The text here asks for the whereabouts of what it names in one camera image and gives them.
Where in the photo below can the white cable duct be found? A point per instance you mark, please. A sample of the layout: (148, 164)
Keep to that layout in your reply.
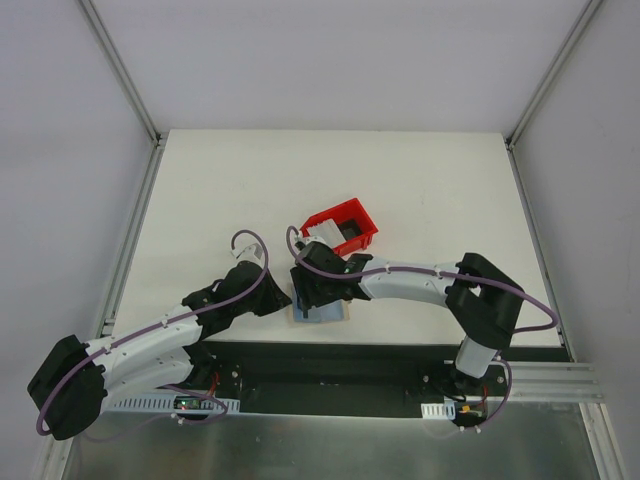
(438, 411)
(174, 403)

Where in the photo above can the right aluminium frame post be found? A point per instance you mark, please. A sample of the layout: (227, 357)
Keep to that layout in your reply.
(562, 56)

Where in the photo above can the red plastic bin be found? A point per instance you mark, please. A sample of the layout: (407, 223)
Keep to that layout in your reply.
(346, 227)

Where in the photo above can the left white cable duct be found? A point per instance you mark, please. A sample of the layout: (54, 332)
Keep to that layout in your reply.
(174, 403)

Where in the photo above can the beige leather card holder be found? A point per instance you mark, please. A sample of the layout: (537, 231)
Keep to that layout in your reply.
(298, 313)

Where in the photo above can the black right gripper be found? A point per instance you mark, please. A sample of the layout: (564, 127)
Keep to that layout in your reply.
(310, 288)

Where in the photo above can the aluminium rail profile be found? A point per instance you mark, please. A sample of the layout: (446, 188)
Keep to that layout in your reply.
(555, 382)

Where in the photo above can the left aluminium frame post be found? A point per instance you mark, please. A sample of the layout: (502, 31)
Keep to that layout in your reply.
(99, 30)

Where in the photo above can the right white cable duct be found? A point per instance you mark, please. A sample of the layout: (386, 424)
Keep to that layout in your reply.
(438, 411)

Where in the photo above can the aluminium frame post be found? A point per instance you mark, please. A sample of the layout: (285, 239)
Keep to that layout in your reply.
(562, 56)
(99, 30)

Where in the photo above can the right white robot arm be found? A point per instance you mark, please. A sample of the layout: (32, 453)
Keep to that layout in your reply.
(484, 301)

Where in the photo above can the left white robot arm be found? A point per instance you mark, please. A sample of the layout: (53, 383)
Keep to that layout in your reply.
(78, 380)

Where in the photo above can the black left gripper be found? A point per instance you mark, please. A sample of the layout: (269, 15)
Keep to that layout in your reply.
(273, 295)

